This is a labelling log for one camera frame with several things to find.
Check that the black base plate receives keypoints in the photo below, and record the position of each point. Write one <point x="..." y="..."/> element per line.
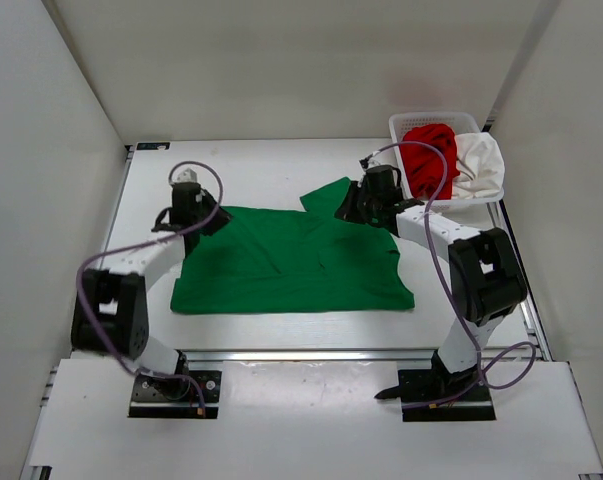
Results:
<point x="421" y="403"/>
<point x="150" y="398"/>

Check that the red t shirt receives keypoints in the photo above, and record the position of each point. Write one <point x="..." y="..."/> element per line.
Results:
<point x="423" y="168"/>

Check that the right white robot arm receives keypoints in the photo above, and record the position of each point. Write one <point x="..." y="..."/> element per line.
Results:
<point x="478" y="271"/>

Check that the white plastic basket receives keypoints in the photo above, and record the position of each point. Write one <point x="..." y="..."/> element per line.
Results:
<point x="460" y="123"/>

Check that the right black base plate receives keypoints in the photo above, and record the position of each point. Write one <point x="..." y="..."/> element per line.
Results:
<point x="421" y="403"/>

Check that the green t shirt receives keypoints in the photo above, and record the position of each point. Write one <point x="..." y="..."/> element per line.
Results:
<point x="268" y="261"/>

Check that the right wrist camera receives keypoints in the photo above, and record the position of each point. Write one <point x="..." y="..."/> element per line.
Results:
<point x="369" y="162"/>

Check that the white t shirt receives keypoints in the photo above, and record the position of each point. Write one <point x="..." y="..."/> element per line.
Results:
<point x="481" y="167"/>

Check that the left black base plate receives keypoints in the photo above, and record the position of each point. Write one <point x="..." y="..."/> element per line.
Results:
<point x="150" y="398"/>

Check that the dark table label sticker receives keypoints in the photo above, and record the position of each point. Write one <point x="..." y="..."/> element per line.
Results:
<point x="153" y="146"/>

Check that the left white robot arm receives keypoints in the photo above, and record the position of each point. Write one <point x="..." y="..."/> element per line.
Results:
<point x="111" y="312"/>

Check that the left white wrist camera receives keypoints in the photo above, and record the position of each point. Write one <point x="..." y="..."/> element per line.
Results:
<point x="186" y="176"/>

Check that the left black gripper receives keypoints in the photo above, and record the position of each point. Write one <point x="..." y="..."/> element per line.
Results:
<point x="221" y="219"/>

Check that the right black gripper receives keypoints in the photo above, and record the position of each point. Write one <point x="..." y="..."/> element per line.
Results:
<point x="349" y="212"/>

